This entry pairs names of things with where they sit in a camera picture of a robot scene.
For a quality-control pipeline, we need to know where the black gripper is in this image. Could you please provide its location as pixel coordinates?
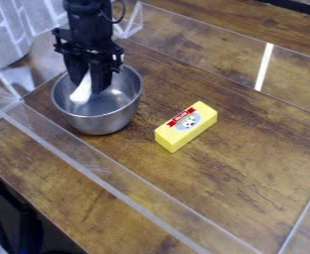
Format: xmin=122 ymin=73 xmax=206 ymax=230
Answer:
xmin=52 ymin=0 xmax=124 ymax=94

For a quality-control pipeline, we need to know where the silver metal pot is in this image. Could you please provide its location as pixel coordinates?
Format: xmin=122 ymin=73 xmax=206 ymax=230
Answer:
xmin=52 ymin=65 xmax=143 ymax=135

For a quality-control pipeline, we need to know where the white brick pattern curtain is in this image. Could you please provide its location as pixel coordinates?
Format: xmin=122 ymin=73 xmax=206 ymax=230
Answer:
xmin=0 ymin=0 xmax=65 ymax=68

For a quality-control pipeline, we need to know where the yellow butter block toy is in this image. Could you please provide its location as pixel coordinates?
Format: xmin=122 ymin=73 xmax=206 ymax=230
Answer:
xmin=155 ymin=101 xmax=218 ymax=153

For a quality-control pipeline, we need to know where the black cable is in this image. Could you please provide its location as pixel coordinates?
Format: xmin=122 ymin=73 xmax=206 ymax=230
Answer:
xmin=100 ymin=0 xmax=127 ymax=25

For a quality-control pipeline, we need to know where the clear acrylic enclosure wall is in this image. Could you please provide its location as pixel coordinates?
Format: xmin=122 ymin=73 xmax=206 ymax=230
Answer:
xmin=0 ymin=0 xmax=310 ymax=254

